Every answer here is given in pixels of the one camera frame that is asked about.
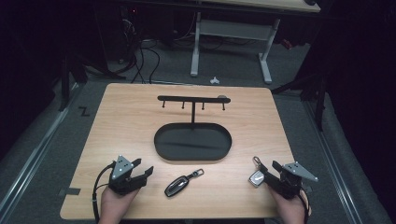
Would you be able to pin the desk with white metal frame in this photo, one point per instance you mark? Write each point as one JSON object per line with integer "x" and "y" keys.
{"x": 233, "y": 29}

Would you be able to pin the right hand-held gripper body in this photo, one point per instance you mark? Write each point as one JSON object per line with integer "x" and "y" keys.
{"x": 291, "y": 182}

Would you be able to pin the black metal stand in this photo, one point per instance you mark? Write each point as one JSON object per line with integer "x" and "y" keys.
{"x": 65, "y": 84}
{"x": 319, "y": 99}

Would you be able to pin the grey round disc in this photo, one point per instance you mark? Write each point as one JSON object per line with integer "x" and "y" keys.
{"x": 222, "y": 96}

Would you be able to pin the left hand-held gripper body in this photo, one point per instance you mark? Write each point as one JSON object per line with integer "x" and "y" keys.
{"x": 122, "y": 174}

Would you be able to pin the black car key with clasp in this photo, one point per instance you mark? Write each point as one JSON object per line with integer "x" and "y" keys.
{"x": 178, "y": 186}

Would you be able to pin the silver car key with clasp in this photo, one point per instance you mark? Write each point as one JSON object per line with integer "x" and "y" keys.
{"x": 256, "y": 179}

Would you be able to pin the aluminium floor rail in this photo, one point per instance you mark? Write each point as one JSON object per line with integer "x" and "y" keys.
{"x": 31, "y": 165}
{"x": 336, "y": 168}

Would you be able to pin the small white floor object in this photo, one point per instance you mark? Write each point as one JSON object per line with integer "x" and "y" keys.
{"x": 214, "y": 81}

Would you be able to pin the person's right hand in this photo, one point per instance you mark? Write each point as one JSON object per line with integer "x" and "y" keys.
{"x": 291, "y": 210}

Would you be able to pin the black tape strip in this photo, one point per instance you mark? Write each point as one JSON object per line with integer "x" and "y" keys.
{"x": 71, "y": 191}

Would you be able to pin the black key rack with tray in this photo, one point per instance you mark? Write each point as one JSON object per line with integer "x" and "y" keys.
{"x": 193, "y": 141}

